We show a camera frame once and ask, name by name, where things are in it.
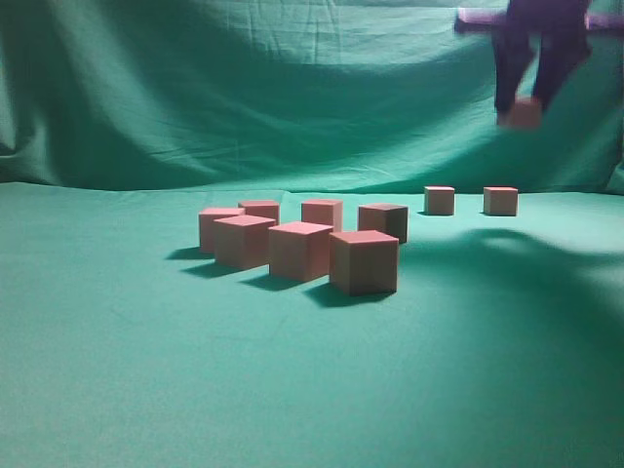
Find pink cube one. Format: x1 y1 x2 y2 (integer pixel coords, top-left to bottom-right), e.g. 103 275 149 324
358 203 409 244

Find green cloth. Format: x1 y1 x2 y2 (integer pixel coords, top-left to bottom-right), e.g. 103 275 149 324
1 1 623 467

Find pink cube ten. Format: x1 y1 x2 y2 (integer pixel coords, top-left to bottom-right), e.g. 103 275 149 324
198 208 245 254

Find pink cube eight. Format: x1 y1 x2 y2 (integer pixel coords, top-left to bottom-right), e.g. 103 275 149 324
424 185 455 215

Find pink cube nine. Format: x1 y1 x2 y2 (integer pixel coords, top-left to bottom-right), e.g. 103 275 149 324
484 186 519 216

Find pink cube two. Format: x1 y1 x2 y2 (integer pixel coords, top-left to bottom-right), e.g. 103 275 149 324
301 199 343 232

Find pink cube six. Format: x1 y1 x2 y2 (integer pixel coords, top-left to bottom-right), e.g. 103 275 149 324
496 97 542 130

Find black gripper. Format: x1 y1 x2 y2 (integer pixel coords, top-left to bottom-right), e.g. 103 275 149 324
452 0 624 126

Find pink cube five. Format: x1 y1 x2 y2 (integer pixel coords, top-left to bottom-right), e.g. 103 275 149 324
268 221 332 282

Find pink cube four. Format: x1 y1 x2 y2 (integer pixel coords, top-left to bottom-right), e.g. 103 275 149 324
214 214 276 270

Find pink cube three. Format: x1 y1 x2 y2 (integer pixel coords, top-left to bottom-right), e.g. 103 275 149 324
238 200 280 223

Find pink cube seven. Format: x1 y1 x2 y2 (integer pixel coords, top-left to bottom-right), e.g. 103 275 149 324
329 230 400 296

